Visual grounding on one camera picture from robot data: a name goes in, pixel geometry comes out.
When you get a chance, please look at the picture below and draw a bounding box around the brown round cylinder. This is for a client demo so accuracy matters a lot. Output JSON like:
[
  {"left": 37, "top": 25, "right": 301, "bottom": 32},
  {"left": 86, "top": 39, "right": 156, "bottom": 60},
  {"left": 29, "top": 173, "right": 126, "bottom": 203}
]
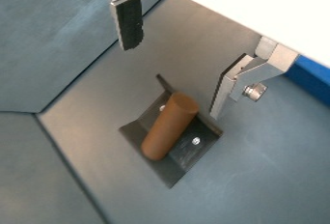
[{"left": 140, "top": 92, "right": 199, "bottom": 160}]

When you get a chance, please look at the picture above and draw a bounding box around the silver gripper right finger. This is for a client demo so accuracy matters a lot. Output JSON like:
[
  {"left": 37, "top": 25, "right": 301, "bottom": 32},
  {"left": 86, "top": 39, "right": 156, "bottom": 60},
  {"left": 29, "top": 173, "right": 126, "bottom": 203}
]
[{"left": 208, "top": 37, "right": 299, "bottom": 119}]

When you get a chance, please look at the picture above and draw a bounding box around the blue block with shaped holes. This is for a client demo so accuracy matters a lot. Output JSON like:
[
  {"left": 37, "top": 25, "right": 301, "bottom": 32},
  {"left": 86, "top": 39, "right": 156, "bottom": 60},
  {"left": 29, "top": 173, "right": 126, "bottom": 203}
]
[{"left": 284, "top": 56, "right": 330, "bottom": 107}]

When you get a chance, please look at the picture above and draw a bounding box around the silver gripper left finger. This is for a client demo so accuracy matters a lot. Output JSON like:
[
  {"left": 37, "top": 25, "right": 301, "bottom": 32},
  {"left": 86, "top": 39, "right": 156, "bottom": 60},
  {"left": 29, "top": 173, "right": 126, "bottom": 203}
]
[{"left": 109, "top": 0, "right": 142, "bottom": 50}]

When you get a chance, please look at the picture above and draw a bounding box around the black curved cradle stand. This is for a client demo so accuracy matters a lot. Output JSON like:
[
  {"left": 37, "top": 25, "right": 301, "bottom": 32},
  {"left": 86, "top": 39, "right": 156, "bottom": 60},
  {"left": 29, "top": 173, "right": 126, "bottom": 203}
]
[{"left": 118, "top": 74, "right": 223, "bottom": 188}]

